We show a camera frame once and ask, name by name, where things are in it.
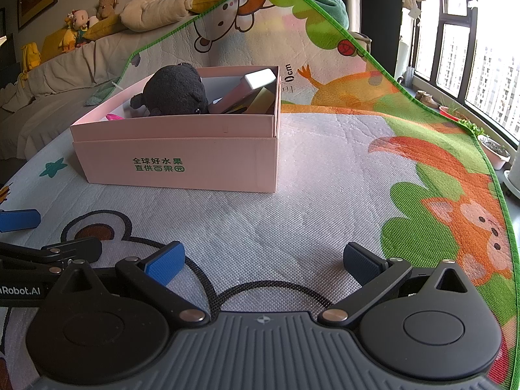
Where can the pink flower pot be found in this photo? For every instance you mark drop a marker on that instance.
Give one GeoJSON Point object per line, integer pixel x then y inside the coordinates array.
{"type": "Point", "coordinates": [495, 156]}

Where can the pink yellow rattle toy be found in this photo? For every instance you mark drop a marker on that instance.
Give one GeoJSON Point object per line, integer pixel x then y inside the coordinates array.
{"type": "Point", "coordinates": [113, 118]}

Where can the white tall plant pot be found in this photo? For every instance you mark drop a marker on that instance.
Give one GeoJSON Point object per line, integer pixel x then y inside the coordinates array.
{"type": "Point", "coordinates": [512, 185]}

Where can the green potted plant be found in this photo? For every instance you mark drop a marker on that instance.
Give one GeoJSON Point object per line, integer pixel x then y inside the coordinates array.
{"type": "Point", "coordinates": [471, 128]}

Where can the black window frame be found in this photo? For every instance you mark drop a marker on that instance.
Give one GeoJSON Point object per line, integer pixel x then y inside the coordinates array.
{"type": "Point", "coordinates": [459, 17]}

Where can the grey covered sofa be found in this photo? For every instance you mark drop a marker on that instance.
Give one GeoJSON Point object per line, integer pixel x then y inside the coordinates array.
{"type": "Point", "coordinates": [61, 73]}

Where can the pink cardboard box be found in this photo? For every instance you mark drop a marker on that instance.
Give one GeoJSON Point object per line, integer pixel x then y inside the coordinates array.
{"type": "Point", "coordinates": [183, 146]}

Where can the green towel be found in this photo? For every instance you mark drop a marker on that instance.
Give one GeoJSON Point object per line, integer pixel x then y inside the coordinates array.
{"type": "Point", "coordinates": [325, 4]}

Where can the yellow block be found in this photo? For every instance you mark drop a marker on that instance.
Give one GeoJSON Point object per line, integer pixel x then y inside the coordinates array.
{"type": "Point", "coordinates": [264, 100]}

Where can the small yellow plush toy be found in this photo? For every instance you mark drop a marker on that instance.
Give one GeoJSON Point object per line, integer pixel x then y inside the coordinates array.
{"type": "Point", "coordinates": [69, 40]}

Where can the large yellow plush toy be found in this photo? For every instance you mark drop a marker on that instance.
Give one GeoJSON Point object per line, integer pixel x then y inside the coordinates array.
{"type": "Point", "coordinates": [30, 59]}

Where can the cream pillow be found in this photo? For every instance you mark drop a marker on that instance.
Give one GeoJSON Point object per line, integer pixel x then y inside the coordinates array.
{"type": "Point", "coordinates": [158, 10]}

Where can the beige shoes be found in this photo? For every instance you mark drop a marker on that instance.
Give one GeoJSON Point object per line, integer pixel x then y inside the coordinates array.
{"type": "Point", "coordinates": [426, 99]}

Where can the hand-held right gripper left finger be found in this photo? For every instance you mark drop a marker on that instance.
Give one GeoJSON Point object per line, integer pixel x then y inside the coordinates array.
{"type": "Point", "coordinates": [164, 264]}

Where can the brown plush toy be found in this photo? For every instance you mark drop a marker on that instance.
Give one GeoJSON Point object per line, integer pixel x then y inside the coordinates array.
{"type": "Point", "coordinates": [107, 6]}

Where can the red plastic basin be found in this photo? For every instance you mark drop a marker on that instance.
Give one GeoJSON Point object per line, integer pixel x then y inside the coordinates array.
{"type": "Point", "coordinates": [449, 113]}

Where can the printed cartoon play mat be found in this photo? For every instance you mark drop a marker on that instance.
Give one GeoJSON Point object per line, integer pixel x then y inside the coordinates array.
{"type": "Point", "coordinates": [304, 211]}

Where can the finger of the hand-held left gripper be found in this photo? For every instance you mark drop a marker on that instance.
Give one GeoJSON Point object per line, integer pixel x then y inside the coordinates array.
{"type": "Point", "coordinates": [18, 219]}
{"type": "Point", "coordinates": [73, 250]}

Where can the black plush toy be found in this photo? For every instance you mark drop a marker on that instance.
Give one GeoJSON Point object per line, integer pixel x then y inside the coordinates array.
{"type": "Point", "coordinates": [174, 89]}

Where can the white tall bin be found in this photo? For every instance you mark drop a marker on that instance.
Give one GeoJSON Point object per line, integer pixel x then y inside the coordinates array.
{"type": "Point", "coordinates": [402, 61]}

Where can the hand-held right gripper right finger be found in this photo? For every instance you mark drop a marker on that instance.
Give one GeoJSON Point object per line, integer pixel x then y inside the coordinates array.
{"type": "Point", "coordinates": [361, 262]}

